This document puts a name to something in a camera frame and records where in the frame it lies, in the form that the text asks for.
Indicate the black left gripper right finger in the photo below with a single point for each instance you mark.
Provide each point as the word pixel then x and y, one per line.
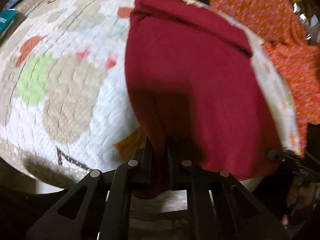
pixel 219 206

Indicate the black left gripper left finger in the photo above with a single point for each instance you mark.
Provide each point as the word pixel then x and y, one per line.
pixel 98 206

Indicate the dark red garment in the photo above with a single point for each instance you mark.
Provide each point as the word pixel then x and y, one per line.
pixel 189 78

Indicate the orange floral fabric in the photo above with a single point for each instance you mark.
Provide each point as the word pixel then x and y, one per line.
pixel 286 45

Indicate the heart patterned quilted mat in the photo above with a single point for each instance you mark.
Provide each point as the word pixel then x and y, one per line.
pixel 65 107

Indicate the teal box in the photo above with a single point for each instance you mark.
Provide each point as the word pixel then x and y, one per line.
pixel 7 18

